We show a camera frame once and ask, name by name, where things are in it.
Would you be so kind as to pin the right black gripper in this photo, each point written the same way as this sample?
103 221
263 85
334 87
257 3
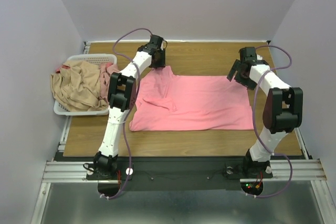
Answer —
238 71

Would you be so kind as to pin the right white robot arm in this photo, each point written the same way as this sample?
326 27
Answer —
282 111

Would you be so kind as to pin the white plastic laundry basket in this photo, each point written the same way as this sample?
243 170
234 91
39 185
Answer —
95 59

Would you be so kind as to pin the dusty pink t shirt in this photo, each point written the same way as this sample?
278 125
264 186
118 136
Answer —
106 70

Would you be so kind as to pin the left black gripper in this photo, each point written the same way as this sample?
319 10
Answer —
162 63

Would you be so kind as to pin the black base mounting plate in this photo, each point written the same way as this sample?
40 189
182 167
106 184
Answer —
178 173

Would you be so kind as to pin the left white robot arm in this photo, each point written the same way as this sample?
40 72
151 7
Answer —
122 95

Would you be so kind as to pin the beige t shirt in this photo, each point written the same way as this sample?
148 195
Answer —
76 86

